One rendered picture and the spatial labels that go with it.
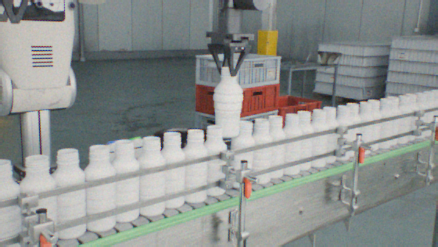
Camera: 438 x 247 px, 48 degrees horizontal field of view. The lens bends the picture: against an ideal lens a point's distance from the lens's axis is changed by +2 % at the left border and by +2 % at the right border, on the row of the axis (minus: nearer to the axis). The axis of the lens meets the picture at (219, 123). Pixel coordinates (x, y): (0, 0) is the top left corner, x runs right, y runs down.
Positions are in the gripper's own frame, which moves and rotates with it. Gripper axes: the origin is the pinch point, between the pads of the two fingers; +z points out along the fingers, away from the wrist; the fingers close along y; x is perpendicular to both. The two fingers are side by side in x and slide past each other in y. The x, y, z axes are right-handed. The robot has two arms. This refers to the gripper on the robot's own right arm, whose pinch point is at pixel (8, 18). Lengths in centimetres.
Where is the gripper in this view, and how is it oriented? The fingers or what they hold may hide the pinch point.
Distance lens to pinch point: 103.3
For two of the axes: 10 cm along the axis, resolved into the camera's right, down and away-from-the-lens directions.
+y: 6.6, 1.9, -7.3
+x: 7.5, -1.2, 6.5
